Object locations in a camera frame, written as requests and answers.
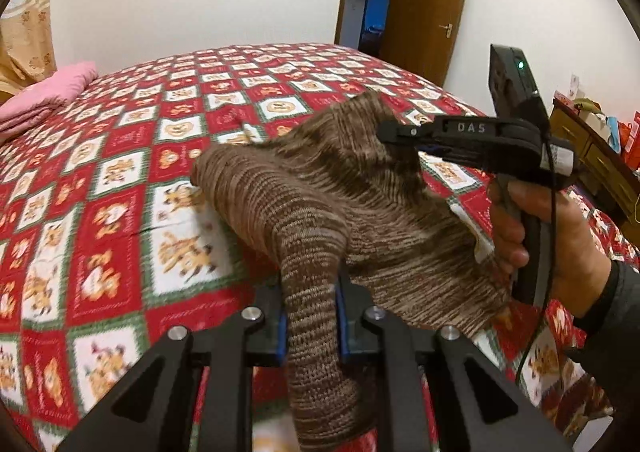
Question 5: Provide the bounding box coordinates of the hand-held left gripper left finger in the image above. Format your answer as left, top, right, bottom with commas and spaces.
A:
55, 282, 288, 452

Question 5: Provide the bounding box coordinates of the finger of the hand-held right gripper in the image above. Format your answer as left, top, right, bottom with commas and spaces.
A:
417, 142, 501, 172
376, 115, 506, 148

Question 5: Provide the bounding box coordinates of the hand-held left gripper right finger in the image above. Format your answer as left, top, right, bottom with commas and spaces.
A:
334, 272, 573, 452

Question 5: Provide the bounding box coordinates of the brown knitted sweater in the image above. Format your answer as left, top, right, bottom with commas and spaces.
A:
190, 89, 513, 452

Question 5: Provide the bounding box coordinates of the person's right forearm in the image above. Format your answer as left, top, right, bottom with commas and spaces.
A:
565, 259, 640, 433

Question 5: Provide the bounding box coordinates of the person's right hand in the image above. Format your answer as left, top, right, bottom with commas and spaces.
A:
487, 178, 614, 320

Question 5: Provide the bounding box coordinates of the white and blue box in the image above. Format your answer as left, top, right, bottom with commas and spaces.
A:
594, 114, 621, 144

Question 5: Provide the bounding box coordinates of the brown wooden door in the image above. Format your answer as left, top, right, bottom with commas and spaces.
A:
380, 0, 472, 88

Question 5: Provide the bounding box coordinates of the wooden cabinet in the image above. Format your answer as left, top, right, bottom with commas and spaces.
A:
549, 97, 640, 248

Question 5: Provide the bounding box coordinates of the red carton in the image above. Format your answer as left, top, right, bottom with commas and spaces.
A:
619, 111, 640, 169

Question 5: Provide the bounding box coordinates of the red bear-print blanket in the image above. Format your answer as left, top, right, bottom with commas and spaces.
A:
0, 43, 640, 452

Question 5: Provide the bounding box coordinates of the pink folded blanket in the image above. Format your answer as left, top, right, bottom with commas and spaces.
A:
0, 61, 99, 145

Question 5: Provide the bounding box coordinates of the beige patterned curtain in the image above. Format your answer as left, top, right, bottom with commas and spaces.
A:
0, 0, 58, 98

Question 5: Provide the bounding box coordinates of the black cable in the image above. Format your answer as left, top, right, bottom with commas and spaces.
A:
517, 129, 563, 383

